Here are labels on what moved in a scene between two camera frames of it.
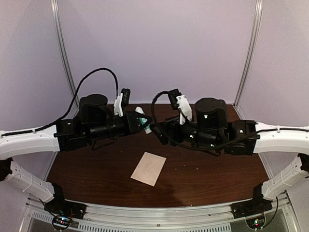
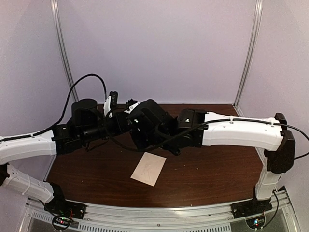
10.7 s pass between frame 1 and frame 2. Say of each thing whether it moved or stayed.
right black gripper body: moved
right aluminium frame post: stayed
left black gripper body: stayed
